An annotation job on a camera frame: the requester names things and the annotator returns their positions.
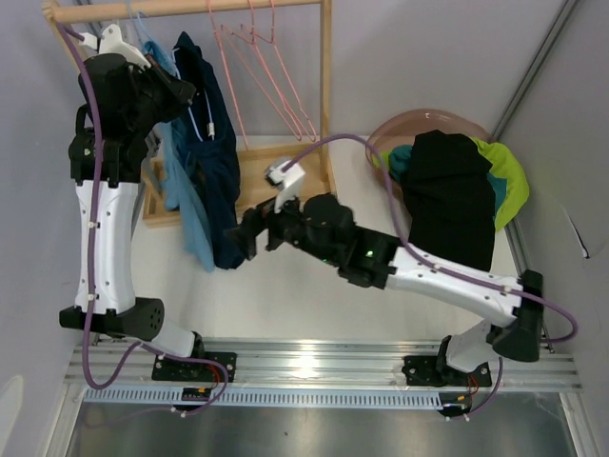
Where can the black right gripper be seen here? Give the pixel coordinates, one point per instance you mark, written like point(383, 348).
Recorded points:
point(245, 235)

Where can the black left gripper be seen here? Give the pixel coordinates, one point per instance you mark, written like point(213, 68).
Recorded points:
point(180, 93)

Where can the navy blue shorts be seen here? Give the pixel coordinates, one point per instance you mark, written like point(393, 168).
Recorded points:
point(212, 166)

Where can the pink hanger of black shorts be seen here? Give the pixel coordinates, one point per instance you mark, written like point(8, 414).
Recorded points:
point(220, 44)

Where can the pink hanger of green shorts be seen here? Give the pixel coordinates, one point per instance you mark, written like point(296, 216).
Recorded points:
point(289, 104)

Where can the pink hanger of teal shorts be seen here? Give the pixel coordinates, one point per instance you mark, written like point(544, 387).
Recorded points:
point(239, 42)

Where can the teal shorts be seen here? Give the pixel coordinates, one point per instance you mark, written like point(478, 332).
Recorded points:
point(398, 160)

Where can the black shorts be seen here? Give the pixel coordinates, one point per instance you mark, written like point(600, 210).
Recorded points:
point(450, 200)

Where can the lime green shorts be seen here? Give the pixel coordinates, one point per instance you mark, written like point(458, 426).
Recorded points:
point(505, 165)

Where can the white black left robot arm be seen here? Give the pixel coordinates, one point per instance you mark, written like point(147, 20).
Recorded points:
point(106, 188)

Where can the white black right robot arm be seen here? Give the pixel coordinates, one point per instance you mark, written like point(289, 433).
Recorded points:
point(511, 321)

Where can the light blue shorts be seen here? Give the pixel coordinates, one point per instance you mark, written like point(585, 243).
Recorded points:
point(181, 194)

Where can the wooden clothes rack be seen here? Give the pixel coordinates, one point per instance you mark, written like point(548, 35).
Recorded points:
point(319, 174)

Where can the translucent pink plastic basket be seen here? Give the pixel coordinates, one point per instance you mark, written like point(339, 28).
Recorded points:
point(403, 128)

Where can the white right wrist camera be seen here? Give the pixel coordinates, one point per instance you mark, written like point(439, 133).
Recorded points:
point(286, 179)

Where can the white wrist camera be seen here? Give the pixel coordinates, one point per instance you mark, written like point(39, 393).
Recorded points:
point(286, 179)
point(112, 41)

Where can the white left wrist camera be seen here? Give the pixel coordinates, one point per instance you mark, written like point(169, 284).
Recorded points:
point(112, 41)

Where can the aluminium mounting rail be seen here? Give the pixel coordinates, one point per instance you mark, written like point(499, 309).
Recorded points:
point(318, 364)

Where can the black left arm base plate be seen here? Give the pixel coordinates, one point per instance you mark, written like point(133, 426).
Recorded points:
point(171, 370)

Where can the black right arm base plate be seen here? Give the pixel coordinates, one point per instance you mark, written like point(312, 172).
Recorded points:
point(429, 371)

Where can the white slotted cable duct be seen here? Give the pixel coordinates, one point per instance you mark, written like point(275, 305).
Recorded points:
point(268, 397)

